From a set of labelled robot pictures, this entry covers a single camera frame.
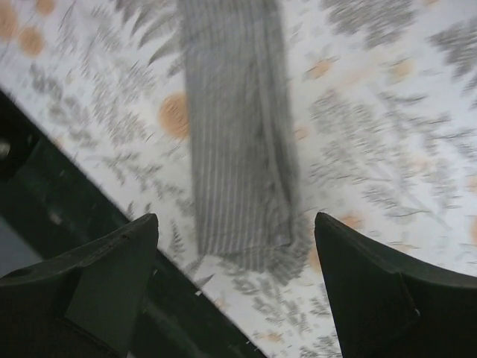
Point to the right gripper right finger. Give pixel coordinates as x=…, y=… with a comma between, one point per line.
x=388, y=304

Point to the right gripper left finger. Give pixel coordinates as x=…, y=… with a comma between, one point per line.
x=83, y=303

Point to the grey striped boxer underwear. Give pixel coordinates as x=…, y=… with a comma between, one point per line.
x=245, y=176

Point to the black metal base rail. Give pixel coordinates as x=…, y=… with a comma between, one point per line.
x=53, y=206

